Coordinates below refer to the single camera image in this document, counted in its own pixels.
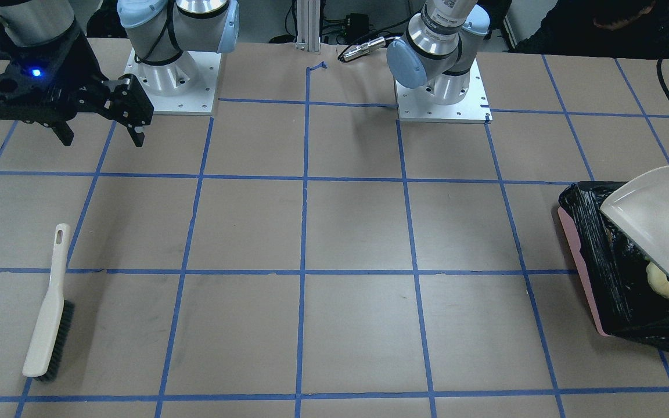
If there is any beige hand brush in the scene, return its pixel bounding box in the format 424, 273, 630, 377
22, 223, 75, 383

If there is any person in black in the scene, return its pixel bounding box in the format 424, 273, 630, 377
512, 1, 669, 59

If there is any silver cable connector plug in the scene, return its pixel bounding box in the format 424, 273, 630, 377
337, 37, 387, 63

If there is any bin with black liner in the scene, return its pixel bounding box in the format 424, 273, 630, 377
557, 182, 669, 352

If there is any aluminium frame post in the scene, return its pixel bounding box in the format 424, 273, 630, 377
295, 0, 322, 55

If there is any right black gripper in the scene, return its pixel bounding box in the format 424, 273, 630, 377
0, 26, 154, 147

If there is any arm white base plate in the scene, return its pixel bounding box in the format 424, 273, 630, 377
125, 50, 225, 116
394, 59, 493, 124

